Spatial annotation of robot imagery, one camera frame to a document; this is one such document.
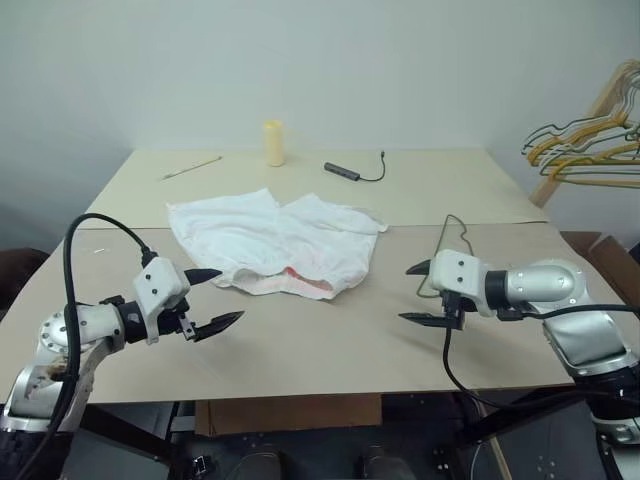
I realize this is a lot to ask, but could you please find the black metal table frame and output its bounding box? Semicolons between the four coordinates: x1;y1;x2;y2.
74;387;640;480

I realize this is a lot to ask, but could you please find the dark rounded shape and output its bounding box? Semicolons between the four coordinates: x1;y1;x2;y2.
233;446;282;480
358;443;402;480

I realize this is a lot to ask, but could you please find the thin wooden pencil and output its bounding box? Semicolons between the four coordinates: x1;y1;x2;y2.
161;155;223;182

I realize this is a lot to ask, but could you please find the wooden clothes rack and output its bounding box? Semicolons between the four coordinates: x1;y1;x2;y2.
528;59;640;207

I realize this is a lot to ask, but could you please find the brown cardboard box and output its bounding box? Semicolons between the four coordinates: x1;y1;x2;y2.
559;230;640;307

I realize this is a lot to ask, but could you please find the thin wooden stick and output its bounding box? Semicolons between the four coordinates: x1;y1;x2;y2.
491;438;510;480

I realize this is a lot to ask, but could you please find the thin olive wire hanger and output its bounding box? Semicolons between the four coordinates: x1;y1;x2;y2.
414;214;477;300

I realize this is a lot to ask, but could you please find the pale yellow cylinder bottle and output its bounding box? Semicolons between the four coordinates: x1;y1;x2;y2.
262;119;286;168

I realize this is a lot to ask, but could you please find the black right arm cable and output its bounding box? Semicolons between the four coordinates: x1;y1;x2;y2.
441;304;640;416

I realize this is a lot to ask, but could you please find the dark brown seat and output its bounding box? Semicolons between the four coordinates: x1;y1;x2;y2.
0;247;52;322

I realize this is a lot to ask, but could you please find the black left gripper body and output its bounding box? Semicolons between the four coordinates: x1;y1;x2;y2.
155;298;197;344

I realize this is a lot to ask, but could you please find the white garment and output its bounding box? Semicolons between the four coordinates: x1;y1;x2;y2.
165;186;391;302

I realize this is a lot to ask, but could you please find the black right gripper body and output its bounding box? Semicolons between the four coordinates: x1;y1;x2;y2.
439;289;470;332

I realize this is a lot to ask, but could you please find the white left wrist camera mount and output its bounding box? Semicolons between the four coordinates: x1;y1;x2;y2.
131;257;192;347

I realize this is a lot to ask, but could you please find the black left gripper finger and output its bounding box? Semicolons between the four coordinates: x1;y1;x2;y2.
192;310;246;344
183;267;224;288

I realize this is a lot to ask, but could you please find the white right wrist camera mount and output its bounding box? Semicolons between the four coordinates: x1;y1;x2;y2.
426;249;494;319

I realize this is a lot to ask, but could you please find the brown cardboard sheet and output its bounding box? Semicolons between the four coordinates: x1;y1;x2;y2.
194;393;384;439

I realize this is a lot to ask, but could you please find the grey USB hub with cable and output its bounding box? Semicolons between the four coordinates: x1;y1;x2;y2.
323;150;388;183

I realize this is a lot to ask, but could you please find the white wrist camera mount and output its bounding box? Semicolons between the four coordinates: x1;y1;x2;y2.
131;257;192;347
426;249;494;319

